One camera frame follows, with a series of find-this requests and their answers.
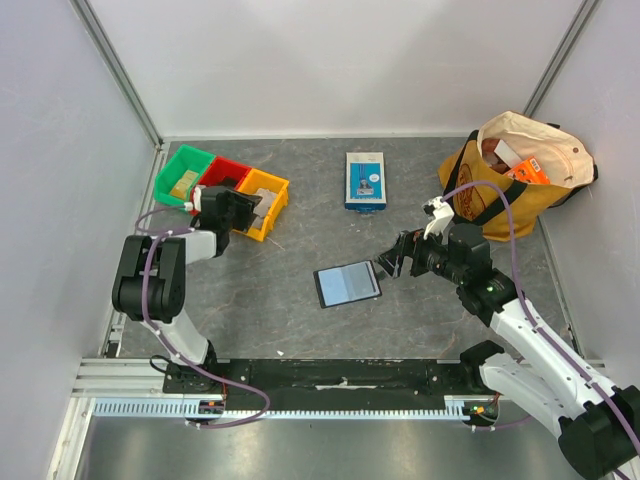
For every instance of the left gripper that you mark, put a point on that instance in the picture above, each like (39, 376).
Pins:
(245, 203)

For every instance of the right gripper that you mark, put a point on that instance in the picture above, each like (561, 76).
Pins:
(406, 252)

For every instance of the black card holder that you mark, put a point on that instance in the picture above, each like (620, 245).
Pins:
(346, 284)

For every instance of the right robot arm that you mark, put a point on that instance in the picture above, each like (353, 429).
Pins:
(595, 422)

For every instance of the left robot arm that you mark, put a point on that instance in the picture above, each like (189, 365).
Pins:
(150, 281)

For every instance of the plastic bags in yellow bin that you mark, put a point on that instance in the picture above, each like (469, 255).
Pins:
(261, 210)

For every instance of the yellow plastic bin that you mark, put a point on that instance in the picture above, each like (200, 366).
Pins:
(259, 179)

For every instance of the black parts in red bin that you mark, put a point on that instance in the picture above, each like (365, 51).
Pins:
(231, 182)

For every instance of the red plastic bin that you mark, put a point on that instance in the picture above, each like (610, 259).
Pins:
(221, 167)

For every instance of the tan blocks in green bin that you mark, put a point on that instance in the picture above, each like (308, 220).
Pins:
(183, 185)

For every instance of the blue white box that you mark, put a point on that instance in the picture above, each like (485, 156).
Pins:
(365, 182)

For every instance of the green plastic bin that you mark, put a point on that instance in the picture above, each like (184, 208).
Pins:
(175, 181)

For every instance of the orange box in bag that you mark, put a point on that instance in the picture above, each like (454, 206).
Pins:
(529, 171)

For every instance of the yellow canvas tote bag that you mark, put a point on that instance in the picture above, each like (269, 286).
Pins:
(500, 144)

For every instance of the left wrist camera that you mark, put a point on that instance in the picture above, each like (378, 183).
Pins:
(194, 204)

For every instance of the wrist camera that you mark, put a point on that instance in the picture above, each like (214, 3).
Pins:
(194, 204)
(440, 214)

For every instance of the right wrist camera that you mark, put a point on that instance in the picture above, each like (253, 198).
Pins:
(440, 214)

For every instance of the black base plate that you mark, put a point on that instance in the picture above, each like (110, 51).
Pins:
(353, 385)

